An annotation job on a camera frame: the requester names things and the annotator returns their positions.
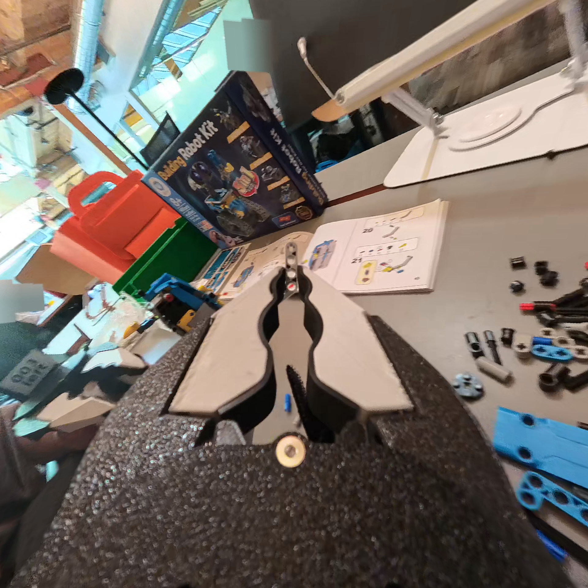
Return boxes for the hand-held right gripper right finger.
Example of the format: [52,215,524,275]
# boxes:
[296,266,415,435]

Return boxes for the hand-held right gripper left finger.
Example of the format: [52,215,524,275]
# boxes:
[168,266,282,435]

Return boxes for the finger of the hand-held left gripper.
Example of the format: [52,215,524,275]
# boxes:
[80,342,149,374]
[36,394,115,433]

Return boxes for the blue grey brick robot model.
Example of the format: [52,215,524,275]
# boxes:
[145,273,223,336]

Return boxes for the grey angled beam piece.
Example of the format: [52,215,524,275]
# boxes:
[284,242,300,299]

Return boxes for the pile of small brick pieces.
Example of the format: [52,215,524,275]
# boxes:
[464,255,588,563]

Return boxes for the grey desk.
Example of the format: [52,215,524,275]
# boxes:
[41,60,588,552]

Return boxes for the clear plastic bags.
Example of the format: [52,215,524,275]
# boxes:
[76,282,152,350]

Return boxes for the blue sticker sheet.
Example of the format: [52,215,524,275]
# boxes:
[200,243,252,292]

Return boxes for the tan board easel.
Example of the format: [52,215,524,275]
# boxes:
[16,243,99,295]

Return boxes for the green flat box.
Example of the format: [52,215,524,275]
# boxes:
[112,216,219,297]

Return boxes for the open instruction booklet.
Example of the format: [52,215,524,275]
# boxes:
[227,198,450,299]

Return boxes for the orange carrier case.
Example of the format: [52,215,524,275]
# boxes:
[48,171,182,278]

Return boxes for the dark blue robot kit box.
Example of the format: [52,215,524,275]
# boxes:
[141,70,329,249]

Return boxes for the black pole stand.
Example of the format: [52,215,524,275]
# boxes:
[43,68,148,168]

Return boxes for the white folding book stand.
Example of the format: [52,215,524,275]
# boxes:
[296,0,588,189]

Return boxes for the black board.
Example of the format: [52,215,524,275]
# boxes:
[248,0,588,125]

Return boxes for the silver ventilation duct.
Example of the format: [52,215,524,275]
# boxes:
[71,0,111,106]

